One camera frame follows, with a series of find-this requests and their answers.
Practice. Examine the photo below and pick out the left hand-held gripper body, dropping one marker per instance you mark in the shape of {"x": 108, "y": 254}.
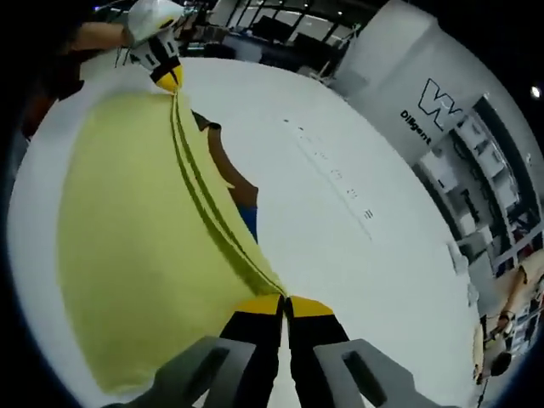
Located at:
{"x": 153, "y": 17}

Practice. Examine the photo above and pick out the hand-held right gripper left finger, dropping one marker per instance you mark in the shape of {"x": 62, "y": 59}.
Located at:
{"x": 246, "y": 365}

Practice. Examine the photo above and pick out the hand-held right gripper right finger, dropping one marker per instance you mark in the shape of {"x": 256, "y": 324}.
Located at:
{"x": 323, "y": 365}

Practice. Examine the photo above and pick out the yellow garment with grey and blue sleeves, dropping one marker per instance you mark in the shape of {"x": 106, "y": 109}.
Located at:
{"x": 127, "y": 234}

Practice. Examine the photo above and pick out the black monitor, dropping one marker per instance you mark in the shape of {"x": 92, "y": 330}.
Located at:
{"x": 274, "y": 25}

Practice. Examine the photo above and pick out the grey metal shelving rack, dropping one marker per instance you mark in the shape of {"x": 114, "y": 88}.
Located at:
{"x": 489, "y": 191}

